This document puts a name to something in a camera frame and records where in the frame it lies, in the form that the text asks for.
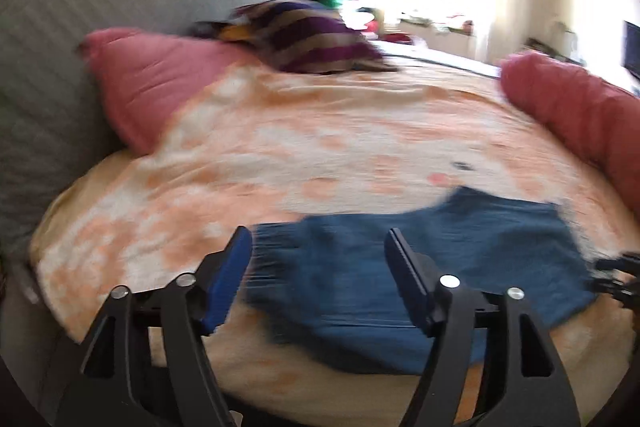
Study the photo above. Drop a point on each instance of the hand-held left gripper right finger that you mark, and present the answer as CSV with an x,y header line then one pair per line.
x,y
405,287

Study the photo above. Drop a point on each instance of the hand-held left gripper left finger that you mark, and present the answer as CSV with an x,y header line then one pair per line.
x,y
231,277

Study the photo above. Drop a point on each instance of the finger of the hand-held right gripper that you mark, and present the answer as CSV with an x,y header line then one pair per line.
x,y
617,289

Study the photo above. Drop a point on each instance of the blue denim pants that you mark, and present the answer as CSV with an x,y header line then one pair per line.
x,y
350,267

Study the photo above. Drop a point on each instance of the orange and white blanket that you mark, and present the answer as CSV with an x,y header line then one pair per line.
x,y
300,142

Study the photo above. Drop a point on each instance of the red pillow right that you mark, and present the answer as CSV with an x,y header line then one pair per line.
x,y
575,107

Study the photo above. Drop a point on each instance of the pink pillow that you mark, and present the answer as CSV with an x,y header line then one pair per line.
x,y
150,82

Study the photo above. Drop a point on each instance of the light bed sheet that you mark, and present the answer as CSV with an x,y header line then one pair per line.
x,y
440,57

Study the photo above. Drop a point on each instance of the black television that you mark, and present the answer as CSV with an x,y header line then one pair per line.
x,y
632,49

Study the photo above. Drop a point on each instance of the purple striped pillow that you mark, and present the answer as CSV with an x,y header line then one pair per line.
x,y
310,37

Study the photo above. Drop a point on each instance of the clothes on window sill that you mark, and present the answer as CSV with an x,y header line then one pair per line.
x,y
440,23

